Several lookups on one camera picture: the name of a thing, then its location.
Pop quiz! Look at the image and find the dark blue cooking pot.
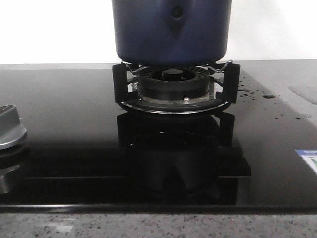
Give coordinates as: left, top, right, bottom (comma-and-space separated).
112, 0, 232, 66

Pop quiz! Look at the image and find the black pot support grate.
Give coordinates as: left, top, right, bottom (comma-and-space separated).
112, 60, 241, 115

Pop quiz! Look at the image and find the black gas burner head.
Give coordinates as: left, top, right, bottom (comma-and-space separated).
137, 66, 211, 104

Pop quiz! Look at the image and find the black glass stove top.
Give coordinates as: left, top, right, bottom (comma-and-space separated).
0, 69, 317, 214

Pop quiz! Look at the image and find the silver stove control knob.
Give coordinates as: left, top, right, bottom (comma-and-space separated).
0, 105, 27, 150

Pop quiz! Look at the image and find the blue energy label sticker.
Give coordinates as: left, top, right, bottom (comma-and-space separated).
296, 150, 317, 174

